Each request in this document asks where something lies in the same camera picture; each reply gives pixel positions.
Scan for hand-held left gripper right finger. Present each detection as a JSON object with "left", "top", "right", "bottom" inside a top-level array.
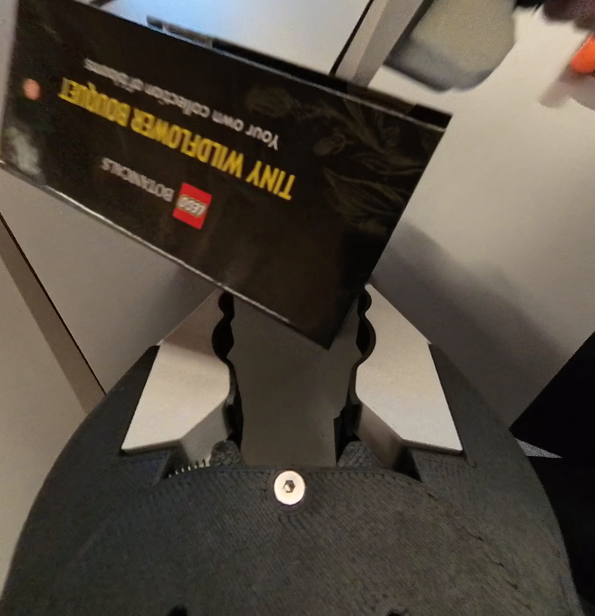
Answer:
[{"left": 335, "top": 284, "right": 465, "bottom": 465}]

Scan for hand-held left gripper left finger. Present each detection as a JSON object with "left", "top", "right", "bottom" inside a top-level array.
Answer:
[{"left": 121, "top": 290, "right": 244, "bottom": 460}]

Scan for black lego flower box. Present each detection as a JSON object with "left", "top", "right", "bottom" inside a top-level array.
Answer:
[{"left": 0, "top": 0, "right": 453, "bottom": 349}]

